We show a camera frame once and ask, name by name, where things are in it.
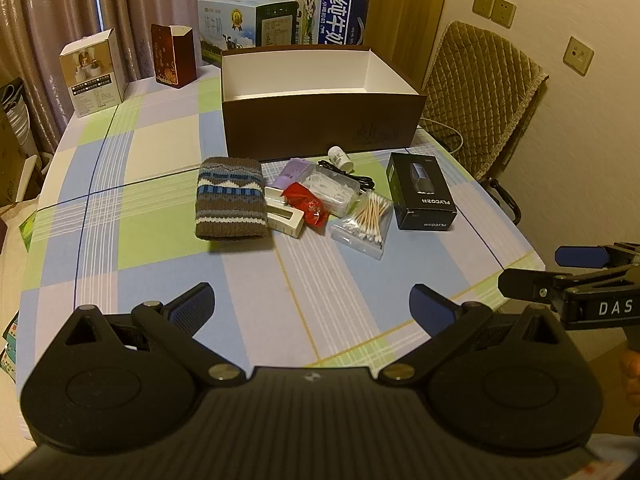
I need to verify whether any brown cardboard storage box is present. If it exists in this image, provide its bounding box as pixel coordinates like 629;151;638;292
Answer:
221;44;427;157

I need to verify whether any person's right hand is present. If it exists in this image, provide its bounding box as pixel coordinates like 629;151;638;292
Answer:
619;349;640;395

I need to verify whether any white cable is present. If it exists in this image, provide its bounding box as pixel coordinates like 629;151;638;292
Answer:
419;117;463;153

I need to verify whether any white product box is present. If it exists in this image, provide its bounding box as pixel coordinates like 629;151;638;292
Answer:
59;28;126;119

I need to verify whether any purple cosmetic tube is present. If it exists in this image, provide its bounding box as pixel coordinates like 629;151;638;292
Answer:
272;158;313;191

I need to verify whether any green milk carton box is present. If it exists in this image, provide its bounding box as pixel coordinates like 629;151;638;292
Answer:
197;0;299;68

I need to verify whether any pink curtain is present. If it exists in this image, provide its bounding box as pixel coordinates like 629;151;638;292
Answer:
0;0;246;156

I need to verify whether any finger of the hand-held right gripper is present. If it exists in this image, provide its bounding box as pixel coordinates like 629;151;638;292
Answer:
556;242;640;268
498;264;640;303

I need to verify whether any blue milk carton box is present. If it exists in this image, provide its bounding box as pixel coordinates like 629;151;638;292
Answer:
270;0;371;48

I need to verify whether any clear cotton swab box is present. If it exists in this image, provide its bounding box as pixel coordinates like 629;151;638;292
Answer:
330;192;396;261

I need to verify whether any black chair frame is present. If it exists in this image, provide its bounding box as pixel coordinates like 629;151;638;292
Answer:
475;90;532;226

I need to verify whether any white hair claw clip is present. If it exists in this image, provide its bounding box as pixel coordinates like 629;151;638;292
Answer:
264;186;306;237

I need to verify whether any striped knitted hat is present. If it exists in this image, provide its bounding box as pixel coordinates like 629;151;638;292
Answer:
195;156;268;241

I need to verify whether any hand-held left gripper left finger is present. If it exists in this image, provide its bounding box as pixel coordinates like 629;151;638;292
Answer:
52;283;248;387

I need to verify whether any black cable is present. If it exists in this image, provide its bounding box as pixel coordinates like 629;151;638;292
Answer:
317;159;377;193

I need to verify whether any plaid tablecloth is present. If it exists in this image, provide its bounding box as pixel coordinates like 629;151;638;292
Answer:
15;77;548;461

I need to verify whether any stack of white bowls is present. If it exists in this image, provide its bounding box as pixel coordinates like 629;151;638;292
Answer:
5;92;37;156

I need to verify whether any dark red box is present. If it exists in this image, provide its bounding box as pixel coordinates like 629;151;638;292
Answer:
150;23;197;88

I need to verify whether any small white bottle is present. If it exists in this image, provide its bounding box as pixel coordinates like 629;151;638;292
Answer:
327;145;355;172

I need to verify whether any black shaver box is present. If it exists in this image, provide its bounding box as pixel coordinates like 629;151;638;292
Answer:
386;152;459;231

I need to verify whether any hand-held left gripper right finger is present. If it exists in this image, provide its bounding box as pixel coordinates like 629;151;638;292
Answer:
380;284;581;387

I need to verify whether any clear plastic bag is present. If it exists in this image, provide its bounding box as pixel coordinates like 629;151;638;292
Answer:
300;167;362;218

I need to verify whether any red snack packet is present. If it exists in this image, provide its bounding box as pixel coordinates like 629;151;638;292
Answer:
282;182;328;230

